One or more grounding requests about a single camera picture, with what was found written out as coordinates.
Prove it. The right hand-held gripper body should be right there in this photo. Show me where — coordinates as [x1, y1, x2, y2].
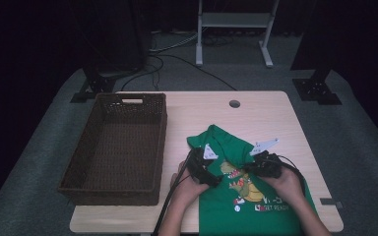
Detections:
[249, 138, 284, 180]

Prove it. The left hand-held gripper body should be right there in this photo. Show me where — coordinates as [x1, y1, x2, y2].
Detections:
[186, 143, 220, 187]

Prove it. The green t-shirt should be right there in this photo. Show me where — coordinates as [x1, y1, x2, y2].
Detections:
[186, 124, 319, 236]

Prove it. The brown wicker basket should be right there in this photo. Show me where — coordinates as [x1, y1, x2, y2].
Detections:
[57, 92, 168, 207]

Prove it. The person's left hand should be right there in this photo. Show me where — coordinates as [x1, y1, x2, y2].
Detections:
[170, 162, 210, 205]

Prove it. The person's right hand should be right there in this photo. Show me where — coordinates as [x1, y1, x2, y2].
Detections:
[262, 166, 305, 205]

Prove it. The grey tape strip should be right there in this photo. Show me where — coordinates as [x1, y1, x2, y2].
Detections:
[319, 198, 345, 209]

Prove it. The black floor stand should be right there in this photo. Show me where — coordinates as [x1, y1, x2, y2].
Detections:
[289, 0, 343, 106]
[70, 0, 152, 104]

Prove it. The white metal stand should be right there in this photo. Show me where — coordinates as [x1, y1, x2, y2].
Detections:
[195, 0, 281, 69]

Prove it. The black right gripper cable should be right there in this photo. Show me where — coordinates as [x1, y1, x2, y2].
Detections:
[275, 153, 307, 198]

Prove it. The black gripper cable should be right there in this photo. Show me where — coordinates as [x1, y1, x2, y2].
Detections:
[275, 153, 307, 198]
[152, 149, 195, 236]

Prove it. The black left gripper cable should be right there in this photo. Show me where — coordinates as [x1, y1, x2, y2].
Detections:
[152, 149, 195, 236]

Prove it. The long black floor cable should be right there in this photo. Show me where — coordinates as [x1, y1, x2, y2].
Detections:
[149, 53, 238, 91]

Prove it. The looped black floor cable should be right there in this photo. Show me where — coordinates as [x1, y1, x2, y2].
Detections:
[121, 56, 164, 91]

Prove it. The white floor cable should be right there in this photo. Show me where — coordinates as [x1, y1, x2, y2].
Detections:
[149, 32, 200, 53]

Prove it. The tangle of black cables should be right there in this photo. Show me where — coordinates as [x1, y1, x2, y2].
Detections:
[203, 33, 235, 47]

